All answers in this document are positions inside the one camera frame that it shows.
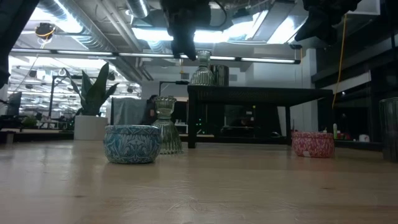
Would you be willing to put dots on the snake plant in white pot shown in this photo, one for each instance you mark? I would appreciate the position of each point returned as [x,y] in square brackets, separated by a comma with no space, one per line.
[93,93]

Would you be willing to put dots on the pink patterned candle tin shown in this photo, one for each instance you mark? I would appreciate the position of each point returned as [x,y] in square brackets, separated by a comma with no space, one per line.
[312,144]

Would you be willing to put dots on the person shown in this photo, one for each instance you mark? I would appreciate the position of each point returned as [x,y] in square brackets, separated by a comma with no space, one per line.
[151,107]

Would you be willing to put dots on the grey cloth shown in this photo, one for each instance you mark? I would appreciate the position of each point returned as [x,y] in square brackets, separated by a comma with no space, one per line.
[129,110]

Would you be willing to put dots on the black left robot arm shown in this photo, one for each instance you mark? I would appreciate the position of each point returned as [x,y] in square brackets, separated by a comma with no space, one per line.
[12,31]

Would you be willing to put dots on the long LED light bar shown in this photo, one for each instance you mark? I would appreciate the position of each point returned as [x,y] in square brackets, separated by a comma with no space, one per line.
[84,53]

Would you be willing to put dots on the white cup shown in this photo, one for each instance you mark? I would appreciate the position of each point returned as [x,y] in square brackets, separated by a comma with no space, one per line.
[363,138]

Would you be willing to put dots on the blue patterned candle tin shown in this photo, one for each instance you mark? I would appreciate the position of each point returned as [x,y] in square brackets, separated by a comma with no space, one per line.
[132,146]

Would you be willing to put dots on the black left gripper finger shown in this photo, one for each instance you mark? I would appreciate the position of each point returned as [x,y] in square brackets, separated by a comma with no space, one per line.
[185,43]

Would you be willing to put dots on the black mesh riser shelf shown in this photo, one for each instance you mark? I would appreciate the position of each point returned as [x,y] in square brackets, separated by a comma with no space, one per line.
[248,95]

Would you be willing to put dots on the ribbed glass candlestick holder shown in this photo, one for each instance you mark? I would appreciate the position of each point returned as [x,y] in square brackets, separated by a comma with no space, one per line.
[169,137]
[202,76]

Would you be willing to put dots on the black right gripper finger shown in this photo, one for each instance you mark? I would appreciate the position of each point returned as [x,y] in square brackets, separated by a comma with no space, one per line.
[323,31]

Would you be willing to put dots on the white bottle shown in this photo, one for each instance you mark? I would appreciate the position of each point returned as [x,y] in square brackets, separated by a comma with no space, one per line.
[335,131]

